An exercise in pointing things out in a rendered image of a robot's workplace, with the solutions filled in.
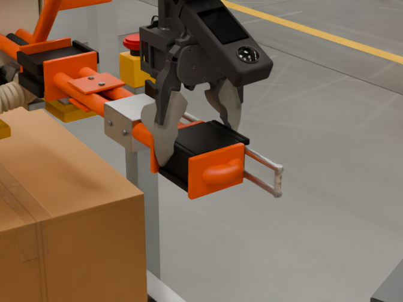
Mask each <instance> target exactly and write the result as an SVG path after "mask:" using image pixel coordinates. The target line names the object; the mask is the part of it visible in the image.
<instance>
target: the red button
mask: <svg viewBox="0 0 403 302"><path fill-rule="evenodd" d="M123 45H124V46H125V47H126V48H127V49H130V55H131V56H140V38H139V34H132V35H128V36H126V37H125V38H124V39H123Z"/></svg>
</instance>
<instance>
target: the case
mask: <svg viewBox="0 0 403 302"><path fill-rule="evenodd" d="M0 119H1V120H3V121H4V122H5V123H6V124H7V125H9V126H10V129H11V136H10V137H8V138H3V139H0V302H148V298H147V277H146V237H145V198H144V193H143V192H142V191H141V190H140V189H138V188H137V187H136V186H134V185H133V184H132V183H131V182H130V181H129V180H127V179H126V178H125V177H124V176H123V175H121V174H120V173H119V172H117V171H116V170H115V169H114V168H113V167H111V166H110V165H109V164H108V163H107V162H106V161H104V160H103V159H102V158H100V157H99V156H98V155H97V154H96V153H95V152H93V151H92V150H91V149H90V148H89V147H87V146H86V145H85V144H83V143H82V142H81V141H80V140H79V139H78V138H76V137H75V136H74V135H73V134H72V133H70V132H69V131H68V130H67V129H65V128H64V127H63V126H62V125H61V124H59V123H58V122H57V121H56V120H55V119H54V118H52V117H51V116H49V115H48V114H47V113H46V112H45V111H44V110H42V109H38V110H33V111H27V110H26V109H25V108H23V107H19V108H14V109H13V110H8V112H3V114H0Z"/></svg>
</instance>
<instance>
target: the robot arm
mask: <svg viewBox="0 0 403 302"><path fill-rule="evenodd" d="M155 17H158V20H154V18H155ZM153 28H157V29H153ZM139 38H140V70H142V71H144V72H146V73H148V74H150V77H152V78H154V79H155V87H154V96H155V102H153V103H150V104H146V105H144V106H143V108H142V111H141V115H140V118H141V121H142V123H143V124H144V126H145V127H146V128H147V129H148V130H149V132H150V133H151V134H152V135H153V136H154V149H155V154H156V157H157V160H158V163H159V165H160V166H163V167H165V165H166V164H167V163H168V161H169V160H170V159H171V157H172V156H173V155H174V153H175V152H174V142H175V139H176V137H177V136H178V124H179V121H180V119H181V117H182V116H183V115H184V114H185V111H186V109H187V105H188V102H187V100H186V99H185V98H184V96H183V95H182V94H181V92H180V90H181V83H183V84H184V88H186V89H188V90H190V91H192V90H194V88H195V86H196V85H197V84H202V83H207V82H208V83H209V85H210V89H207V90H205V91H204V94H205V96H206V99H207V101H208V103H209V104H210V105H211V106H212V107H213V108H214V109H215V110H216V111H217V112H218V113H219V114H220V115H219V116H220V118H221V119H222V121H223V123H224V125H225V126H228V127H229V128H231V129H233V130H235V131H236V132H238V129H239V123H240V117H241V112H242V103H243V86H245V85H248V84H251V83H255V82H257V81H260V80H264V79H267V78H268V77H269V75H270V72H271V70H272V67H273V61H272V60H271V58H270V57H268V55H267V54H266V53H265V52H264V50H263V49H262V48H261V47H260V46H259V45H258V44H257V42H256V41H255V40H254V39H253V37H252V36H251V35H250V34H249V33H248V32H247V30H246V29H245V28H244V27H243V26H242V25H241V24H240V22H239V21H238V20H237V18H235V16H234V15H233V14H232V13H231V12H230V10H229V9H228V8H227V7H226V6H225V5H224V4H223V2H222V1H221V0H158V16H153V17H152V20H151V24H150V25H146V26H140V27H139ZM143 41H144V50H145V61H144V50H143Z"/></svg>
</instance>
